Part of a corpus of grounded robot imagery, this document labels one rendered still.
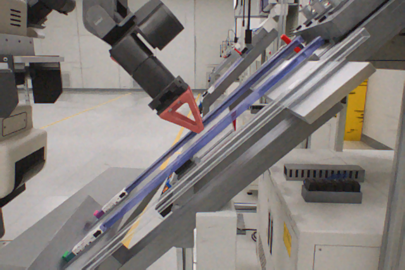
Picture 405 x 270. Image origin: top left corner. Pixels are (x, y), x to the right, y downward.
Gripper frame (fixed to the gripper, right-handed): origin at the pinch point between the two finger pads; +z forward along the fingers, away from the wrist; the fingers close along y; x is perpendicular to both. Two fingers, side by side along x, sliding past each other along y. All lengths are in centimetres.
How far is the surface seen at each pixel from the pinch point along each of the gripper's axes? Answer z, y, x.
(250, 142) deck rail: 13.7, 13.3, -4.2
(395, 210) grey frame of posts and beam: 46, 7, -19
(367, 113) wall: 185, 308, -117
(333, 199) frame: 48, 26, -10
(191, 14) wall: -103, 900, -75
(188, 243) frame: 21.8, 9.5, 22.8
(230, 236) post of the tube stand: 13.0, -14.8, 5.4
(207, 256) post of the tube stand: 13.1, -14.8, 10.2
